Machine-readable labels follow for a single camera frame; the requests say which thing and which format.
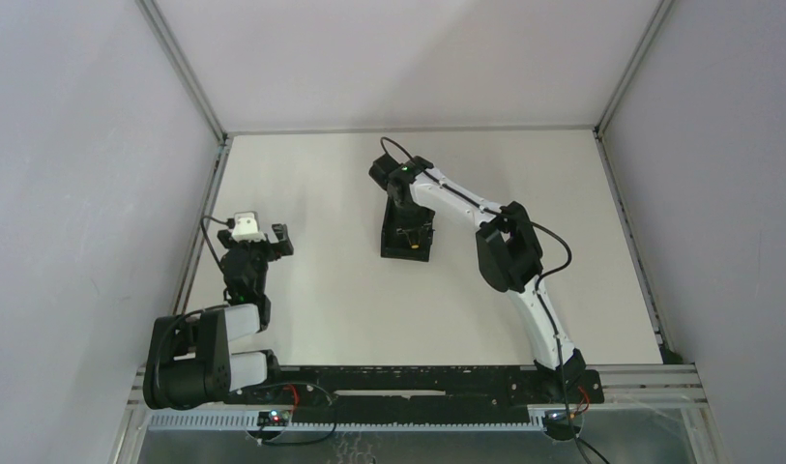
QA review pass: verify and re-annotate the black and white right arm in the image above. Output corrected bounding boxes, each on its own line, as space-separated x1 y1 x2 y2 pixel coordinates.
368 155 586 388

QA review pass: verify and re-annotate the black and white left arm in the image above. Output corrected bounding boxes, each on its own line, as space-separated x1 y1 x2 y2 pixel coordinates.
142 217 294 410

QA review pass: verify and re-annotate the black plastic bin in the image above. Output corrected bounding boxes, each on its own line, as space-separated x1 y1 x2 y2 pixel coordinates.
380 203 433 262

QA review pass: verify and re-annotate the left control circuit board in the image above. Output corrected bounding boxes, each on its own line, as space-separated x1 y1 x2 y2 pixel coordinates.
256 410 292 428

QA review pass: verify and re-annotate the control circuit board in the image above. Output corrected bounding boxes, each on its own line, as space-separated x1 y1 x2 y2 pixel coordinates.
256 410 292 428
542 412 581 442

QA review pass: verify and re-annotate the right control circuit board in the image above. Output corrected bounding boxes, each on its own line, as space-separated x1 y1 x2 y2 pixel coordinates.
542 412 581 442

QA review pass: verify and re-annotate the black left camera cable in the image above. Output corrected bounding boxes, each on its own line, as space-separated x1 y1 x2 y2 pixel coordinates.
200 215 235 274

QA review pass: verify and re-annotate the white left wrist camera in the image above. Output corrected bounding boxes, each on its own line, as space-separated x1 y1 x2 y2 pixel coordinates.
231 211 267 243

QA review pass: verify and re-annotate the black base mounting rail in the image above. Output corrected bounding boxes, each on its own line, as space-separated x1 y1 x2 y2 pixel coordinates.
225 363 605 425

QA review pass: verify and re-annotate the slotted grey cable duct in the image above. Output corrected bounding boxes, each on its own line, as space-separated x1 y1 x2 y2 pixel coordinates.
148 410 543 432

